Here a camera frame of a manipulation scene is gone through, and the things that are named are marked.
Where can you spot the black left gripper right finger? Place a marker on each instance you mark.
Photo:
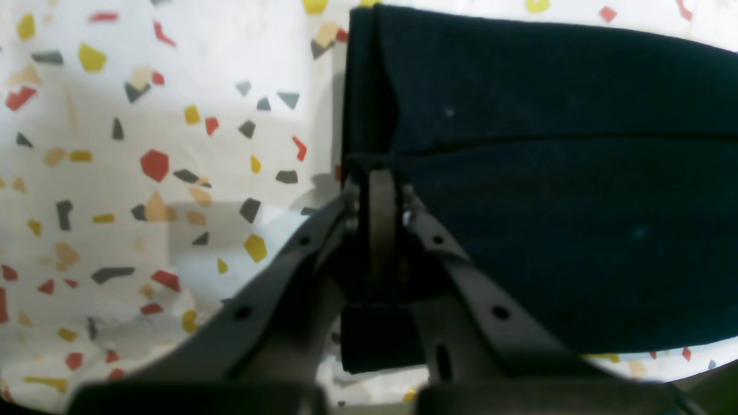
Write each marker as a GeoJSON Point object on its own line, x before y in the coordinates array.
{"type": "Point", "coordinates": [485, 353]}

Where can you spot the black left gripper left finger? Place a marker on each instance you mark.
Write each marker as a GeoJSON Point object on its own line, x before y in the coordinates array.
{"type": "Point", "coordinates": [260, 353]}

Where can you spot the black t-shirt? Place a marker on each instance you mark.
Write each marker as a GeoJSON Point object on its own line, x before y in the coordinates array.
{"type": "Point", "coordinates": [590, 171]}

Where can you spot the terrazzo pattern tablecloth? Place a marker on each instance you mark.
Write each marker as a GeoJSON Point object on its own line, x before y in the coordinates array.
{"type": "Point", "coordinates": [155, 156]}

